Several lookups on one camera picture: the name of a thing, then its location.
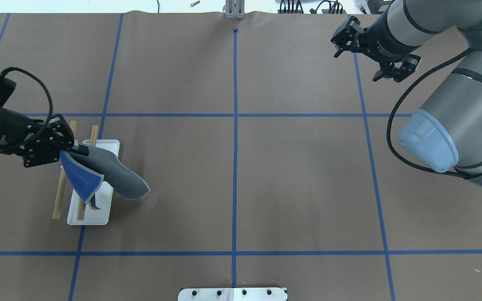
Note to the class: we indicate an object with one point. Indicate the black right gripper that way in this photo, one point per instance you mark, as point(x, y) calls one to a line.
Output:
point(384, 41)

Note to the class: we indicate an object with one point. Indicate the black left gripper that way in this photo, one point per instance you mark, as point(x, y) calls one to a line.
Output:
point(1, 129)

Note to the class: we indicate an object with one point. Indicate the blue microfiber towel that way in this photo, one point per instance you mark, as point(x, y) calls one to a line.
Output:
point(87, 173)

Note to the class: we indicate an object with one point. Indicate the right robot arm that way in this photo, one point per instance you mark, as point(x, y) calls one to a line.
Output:
point(445, 133)

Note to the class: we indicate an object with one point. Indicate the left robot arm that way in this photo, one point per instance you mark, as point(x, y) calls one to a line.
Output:
point(37, 142)

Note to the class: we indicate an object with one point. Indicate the white towel rack base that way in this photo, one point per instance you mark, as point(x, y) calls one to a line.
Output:
point(103, 197)

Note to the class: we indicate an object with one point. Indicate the wooden rack bar far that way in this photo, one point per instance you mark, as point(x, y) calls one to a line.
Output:
point(57, 211)

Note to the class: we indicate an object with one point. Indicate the black equipment box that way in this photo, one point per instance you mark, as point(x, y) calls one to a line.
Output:
point(378, 7)

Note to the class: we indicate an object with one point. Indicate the black USB hub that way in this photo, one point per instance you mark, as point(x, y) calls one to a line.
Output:
point(290, 7)

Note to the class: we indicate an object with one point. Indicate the aluminium camera post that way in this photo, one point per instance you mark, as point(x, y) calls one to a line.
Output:
point(234, 9)

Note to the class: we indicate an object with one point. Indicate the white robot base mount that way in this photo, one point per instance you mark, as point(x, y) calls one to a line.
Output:
point(234, 294)

